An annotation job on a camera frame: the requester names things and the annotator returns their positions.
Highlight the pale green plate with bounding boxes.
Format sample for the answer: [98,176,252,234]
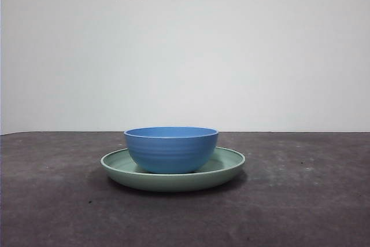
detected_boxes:
[100,146,246,193]

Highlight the dark grey table mat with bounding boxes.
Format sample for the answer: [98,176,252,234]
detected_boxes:
[0,131,370,247]

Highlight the blue ribbed bowl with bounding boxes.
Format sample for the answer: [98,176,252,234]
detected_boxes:
[123,126,219,174]

